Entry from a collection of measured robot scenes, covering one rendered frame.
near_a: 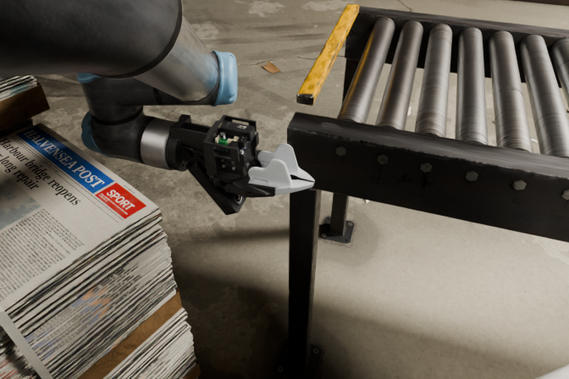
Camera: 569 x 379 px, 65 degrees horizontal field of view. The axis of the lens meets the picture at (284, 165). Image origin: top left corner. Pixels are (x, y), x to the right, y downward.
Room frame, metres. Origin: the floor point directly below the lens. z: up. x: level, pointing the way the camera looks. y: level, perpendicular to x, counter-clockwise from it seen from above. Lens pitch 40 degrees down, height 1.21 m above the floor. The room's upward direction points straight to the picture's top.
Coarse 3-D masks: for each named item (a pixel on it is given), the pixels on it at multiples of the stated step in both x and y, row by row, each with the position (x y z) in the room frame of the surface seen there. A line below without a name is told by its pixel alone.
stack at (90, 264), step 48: (0, 144) 0.49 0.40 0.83; (48, 144) 0.49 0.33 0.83; (0, 192) 0.40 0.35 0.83; (48, 192) 0.40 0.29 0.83; (96, 192) 0.40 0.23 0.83; (0, 240) 0.32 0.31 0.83; (48, 240) 0.32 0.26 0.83; (96, 240) 0.32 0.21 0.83; (144, 240) 0.35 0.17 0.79; (0, 288) 0.26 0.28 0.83; (48, 288) 0.27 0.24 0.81; (96, 288) 0.30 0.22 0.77; (144, 288) 0.34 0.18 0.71; (0, 336) 0.22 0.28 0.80; (48, 336) 0.25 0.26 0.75; (96, 336) 0.28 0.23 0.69; (192, 336) 0.38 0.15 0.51
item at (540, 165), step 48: (288, 144) 0.57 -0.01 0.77; (336, 144) 0.55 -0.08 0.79; (384, 144) 0.53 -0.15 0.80; (432, 144) 0.53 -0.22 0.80; (480, 144) 0.53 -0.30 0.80; (336, 192) 0.55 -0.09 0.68; (384, 192) 0.52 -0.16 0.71; (432, 192) 0.50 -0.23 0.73; (480, 192) 0.48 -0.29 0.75; (528, 192) 0.46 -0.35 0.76
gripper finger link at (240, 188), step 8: (232, 184) 0.47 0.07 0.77; (240, 184) 0.46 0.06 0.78; (248, 184) 0.46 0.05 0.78; (256, 184) 0.46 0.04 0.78; (232, 192) 0.46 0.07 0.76; (240, 192) 0.46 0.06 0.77; (248, 192) 0.46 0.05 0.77; (256, 192) 0.45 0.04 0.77; (264, 192) 0.46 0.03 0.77; (272, 192) 0.46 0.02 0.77
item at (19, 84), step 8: (0, 80) 0.53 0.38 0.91; (8, 80) 0.54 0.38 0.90; (16, 80) 0.55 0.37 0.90; (24, 80) 0.56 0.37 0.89; (32, 80) 0.57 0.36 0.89; (0, 88) 0.53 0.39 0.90; (8, 88) 0.54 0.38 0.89; (16, 88) 0.55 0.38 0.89; (24, 88) 0.55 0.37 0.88; (0, 96) 0.53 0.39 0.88; (8, 96) 0.54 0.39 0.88
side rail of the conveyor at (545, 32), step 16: (368, 16) 1.04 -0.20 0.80; (384, 16) 1.03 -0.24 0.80; (400, 16) 1.02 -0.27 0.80; (416, 16) 1.02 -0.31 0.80; (432, 16) 1.02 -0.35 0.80; (448, 16) 1.02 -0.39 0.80; (352, 32) 1.05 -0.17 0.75; (368, 32) 1.03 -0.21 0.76; (400, 32) 1.01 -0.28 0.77; (512, 32) 0.94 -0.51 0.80; (528, 32) 0.93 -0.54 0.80; (544, 32) 0.93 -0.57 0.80; (560, 32) 0.93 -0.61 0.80; (352, 48) 1.04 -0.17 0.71
